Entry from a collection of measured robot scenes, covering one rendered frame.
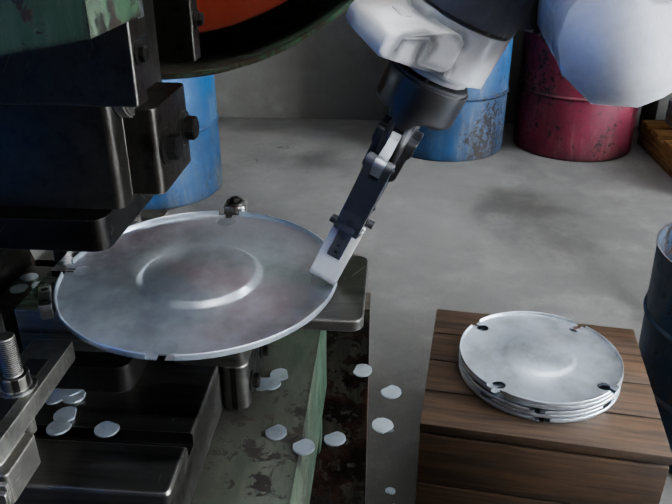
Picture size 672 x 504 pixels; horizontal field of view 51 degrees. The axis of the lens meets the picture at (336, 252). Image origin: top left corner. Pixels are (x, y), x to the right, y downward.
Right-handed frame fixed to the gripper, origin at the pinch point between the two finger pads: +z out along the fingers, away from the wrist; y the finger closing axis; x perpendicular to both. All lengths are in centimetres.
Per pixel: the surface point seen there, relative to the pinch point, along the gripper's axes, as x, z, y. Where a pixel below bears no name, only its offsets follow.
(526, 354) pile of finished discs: -37, 30, 51
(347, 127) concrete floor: 41, 110, 304
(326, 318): -2.5, 3.5, -6.1
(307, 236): 4.2, 5.7, 9.0
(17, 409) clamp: 16.3, 15.0, -23.3
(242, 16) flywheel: 27.2, -6.7, 29.6
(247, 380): 1.6, 15.9, -5.6
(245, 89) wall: 103, 121, 307
